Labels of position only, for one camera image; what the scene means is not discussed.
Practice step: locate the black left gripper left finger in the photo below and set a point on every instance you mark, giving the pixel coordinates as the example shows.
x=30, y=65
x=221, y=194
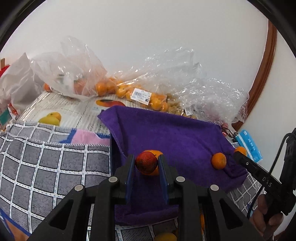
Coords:
x=116, y=190

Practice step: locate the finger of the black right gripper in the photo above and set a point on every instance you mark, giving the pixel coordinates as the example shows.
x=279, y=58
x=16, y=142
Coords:
x=259, y=173

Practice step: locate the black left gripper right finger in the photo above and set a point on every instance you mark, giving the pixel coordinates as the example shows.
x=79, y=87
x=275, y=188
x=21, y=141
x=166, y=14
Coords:
x=177, y=190

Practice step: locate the red apple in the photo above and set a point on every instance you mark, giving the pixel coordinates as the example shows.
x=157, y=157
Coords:
x=146, y=162

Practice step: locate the person's right hand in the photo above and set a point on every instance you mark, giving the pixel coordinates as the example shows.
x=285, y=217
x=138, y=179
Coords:
x=257, y=219

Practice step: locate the orange at towel edge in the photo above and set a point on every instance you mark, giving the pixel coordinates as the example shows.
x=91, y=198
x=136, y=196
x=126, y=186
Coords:
x=242, y=150

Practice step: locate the blue tissue packet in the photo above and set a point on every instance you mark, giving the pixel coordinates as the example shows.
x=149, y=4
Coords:
x=244, y=139

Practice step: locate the orange on purple towel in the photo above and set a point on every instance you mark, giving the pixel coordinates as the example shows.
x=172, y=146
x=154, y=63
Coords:
x=219, y=161

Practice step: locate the orange behind apple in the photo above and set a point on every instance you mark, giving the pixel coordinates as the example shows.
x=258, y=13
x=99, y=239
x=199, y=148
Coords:
x=156, y=154

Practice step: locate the yellow fruit at bottom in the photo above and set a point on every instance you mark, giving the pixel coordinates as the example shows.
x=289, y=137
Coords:
x=165, y=236

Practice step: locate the purple towel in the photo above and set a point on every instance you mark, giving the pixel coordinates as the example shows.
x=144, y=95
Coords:
x=187, y=144

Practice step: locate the grey checkered cloth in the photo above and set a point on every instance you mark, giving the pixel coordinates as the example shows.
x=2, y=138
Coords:
x=41, y=163

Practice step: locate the clear bag of mandarins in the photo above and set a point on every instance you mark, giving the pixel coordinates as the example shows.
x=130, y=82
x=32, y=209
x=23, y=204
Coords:
x=152, y=90

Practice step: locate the crumpled clear plastic bag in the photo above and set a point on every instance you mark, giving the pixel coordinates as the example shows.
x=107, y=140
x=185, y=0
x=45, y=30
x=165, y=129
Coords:
x=176, y=74

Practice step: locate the clear bag left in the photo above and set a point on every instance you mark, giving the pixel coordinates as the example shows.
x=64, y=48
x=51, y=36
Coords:
x=72, y=73

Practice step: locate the white plastic bag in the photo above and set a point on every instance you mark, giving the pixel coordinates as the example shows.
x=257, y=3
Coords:
x=20, y=86

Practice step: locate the brown wooden frame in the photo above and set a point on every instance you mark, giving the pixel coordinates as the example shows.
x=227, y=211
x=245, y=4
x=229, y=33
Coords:
x=264, y=69

